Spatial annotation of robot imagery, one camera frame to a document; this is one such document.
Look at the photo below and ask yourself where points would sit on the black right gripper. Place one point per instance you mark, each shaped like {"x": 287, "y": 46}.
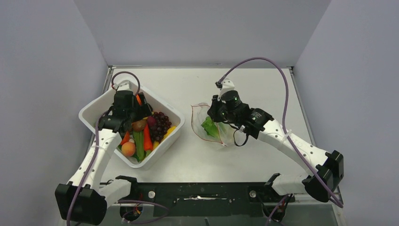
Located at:
{"x": 212, "y": 112}

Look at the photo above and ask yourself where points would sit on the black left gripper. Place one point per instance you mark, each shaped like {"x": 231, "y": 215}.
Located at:
{"x": 144, "y": 110}

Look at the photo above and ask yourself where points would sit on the green lettuce head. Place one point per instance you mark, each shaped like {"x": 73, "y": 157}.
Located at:
{"x": 213, "y": 129}

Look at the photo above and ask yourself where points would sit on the clear orange-zip bag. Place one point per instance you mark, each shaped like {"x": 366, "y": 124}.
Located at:
{"x": 199, "y": 113}

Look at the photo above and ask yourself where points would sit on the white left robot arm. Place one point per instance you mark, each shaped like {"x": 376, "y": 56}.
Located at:
{"x": 81, "y": 199}

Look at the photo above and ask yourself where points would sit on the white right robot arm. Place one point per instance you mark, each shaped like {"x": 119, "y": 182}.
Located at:
{"x": 323, "y": 170}

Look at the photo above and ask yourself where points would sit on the white plastic food bin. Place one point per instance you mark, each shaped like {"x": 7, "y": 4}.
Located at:
{"x": 105, "y": 103}

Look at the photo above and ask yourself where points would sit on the brown round fruit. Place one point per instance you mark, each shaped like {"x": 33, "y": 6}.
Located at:
{"x": 138, "y": 126}

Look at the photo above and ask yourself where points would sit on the magenta purple fruit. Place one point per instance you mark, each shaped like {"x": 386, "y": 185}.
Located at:
{"x": 151, "y": 121}

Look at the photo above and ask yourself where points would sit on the purple grape bunch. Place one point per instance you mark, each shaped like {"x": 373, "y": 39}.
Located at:
{"x": 163, "y": 124}

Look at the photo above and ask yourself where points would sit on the orange carrot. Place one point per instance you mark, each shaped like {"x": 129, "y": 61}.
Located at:
{"x": 148, "y": 145}

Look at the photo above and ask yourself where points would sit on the peach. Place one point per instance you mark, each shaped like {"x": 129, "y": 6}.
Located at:
{"x": 128, "y": 149}

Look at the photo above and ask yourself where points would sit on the yellow banana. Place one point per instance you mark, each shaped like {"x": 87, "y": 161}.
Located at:
{"x": 169, "y": 131}

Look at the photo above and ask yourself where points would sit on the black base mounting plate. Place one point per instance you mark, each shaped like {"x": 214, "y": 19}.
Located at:
{"x": 205, "y": 199}

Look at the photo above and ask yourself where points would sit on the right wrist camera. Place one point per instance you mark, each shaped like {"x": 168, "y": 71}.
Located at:
{"x": 224, "y": 86}

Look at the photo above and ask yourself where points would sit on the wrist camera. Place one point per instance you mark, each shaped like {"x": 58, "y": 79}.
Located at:
{"x": 224, "y": 86}
{"x": 123, "y": 85}

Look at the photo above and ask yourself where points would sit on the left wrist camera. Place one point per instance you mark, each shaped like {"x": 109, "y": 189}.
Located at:
{"x": 123, "y": 85}

